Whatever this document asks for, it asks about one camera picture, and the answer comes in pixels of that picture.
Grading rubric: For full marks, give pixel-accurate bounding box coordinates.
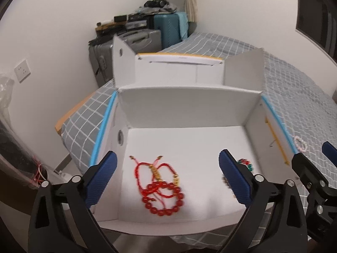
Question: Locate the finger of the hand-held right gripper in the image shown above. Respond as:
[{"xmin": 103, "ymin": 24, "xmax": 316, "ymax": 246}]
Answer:
[
  {"xmin": 322, "ymin": 141, "xmax": 337, "ymax": 168},
  {"xmin": 292, "ymin": 151, "xmax": 330, "ymax": 196}
]

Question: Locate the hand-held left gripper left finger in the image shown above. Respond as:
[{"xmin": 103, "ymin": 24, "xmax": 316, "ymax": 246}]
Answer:
[{"xmin": 28, "ymin": 151, "xmax": 118, "ymax": 253}]

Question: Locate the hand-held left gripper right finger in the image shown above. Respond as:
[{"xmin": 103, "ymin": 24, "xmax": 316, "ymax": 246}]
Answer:
[{"xmin": 219, "ymin": 149, "xmax": 308, "ymax": 253}]

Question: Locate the brown wooden bead bracelet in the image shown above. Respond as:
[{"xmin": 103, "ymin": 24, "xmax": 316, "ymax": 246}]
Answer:
[{"xmin": 222, "ymin": 175, "xmax": 235, "ymax": 198}]

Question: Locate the multicolour bead bracelet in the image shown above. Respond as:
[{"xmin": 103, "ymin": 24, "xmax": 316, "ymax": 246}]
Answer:
[{"xmin": 236, "ymin": 158, "xmax": 254, "ymax": 172}]

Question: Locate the pink bead bracelet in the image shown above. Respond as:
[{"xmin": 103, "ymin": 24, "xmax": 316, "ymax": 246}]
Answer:
[{"xmin": 295, "ymin": 136, "xmax": 308, "ymax": 152}]

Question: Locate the red cord bracelet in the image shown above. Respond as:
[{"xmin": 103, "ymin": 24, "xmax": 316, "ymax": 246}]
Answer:
[
  {"xmin": 129, "ymin": 155, "xmax": 164, "ymax": 198},
  {"xmin": 147, "ymin": 162, "xmax": 183, "ymax": 198}
]

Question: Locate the white and blue cardboard box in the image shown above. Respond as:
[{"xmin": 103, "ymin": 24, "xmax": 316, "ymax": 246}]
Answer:
[{"xmin": 91, "ymin": 35, "xmax": 299, "ymax": 236}]

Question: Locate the red bead bracelet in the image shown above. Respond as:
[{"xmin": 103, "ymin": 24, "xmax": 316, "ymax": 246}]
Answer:
[{"xmin": 142, "ymin": 181, "xmax": 185, "ymax": 217}]

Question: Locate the grey checked bedspread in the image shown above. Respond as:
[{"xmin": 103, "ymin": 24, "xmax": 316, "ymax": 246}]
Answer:
[{"xmin": 60, "ymin": 32, "xmax": 337, "ymax": 243}]

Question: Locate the clear plastic bag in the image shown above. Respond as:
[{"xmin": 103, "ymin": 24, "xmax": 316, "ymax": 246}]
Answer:
[{"xmin": 0, "ymin": 67, "xmax": 50, "ymax": 190}]

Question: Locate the silver ribbed suitcase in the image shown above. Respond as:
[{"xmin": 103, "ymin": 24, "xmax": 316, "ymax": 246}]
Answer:
[{"xmin": 88, "ymin": 43, "xmax": 116, "ymax": 87}]

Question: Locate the dark framed window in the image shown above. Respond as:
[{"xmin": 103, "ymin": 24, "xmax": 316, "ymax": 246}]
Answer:
[{"xmin": 295, "ymin": 0, "xmax": 337, "ymax": 65}]

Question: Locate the grey ribbed suitcase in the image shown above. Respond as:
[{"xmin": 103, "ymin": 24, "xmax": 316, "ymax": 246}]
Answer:
[{"xmin": 116, "ymin": 30, "xmax": 162, "ymax": 54}]

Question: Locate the stack of dark boxes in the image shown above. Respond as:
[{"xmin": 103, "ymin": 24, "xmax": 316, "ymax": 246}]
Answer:
[{"xmin": 95, "ymin": 14, "xmax": 148, "ymax": 35}]

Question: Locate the teal suitcase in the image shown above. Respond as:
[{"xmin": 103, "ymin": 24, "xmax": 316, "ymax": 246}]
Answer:
[{"xmin": 153, "ymin": 12, "xmax": 189, "ymax": 50}]

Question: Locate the dark clothing pile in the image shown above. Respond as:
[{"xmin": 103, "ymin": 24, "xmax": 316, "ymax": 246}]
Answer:
[{"xmin": 143, "ymin": 0, "xmax": 179, "ymax": 15}]

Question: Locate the beige curtain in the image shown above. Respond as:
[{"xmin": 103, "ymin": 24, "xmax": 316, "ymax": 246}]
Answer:
[{"xmin": 184, "ymin": 0, "xmax": 198, "ymax": 22}]

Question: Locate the thin red cord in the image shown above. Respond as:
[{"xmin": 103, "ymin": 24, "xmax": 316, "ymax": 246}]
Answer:
[{"xmin": 33, "ymin": 163, "xmax": 48, "ymax": 187}]

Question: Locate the wooden bed frame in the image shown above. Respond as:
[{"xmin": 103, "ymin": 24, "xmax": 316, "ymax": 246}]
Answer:
[{"xmin": 55, "ymin": 92, "xmax": 95, "ymax": 137}]

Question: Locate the white wall socket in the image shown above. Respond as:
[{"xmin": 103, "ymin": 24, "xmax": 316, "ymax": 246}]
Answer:
[{"xmin": 14, "ymin": 60, "xmax": 31, "ymax": 83}]

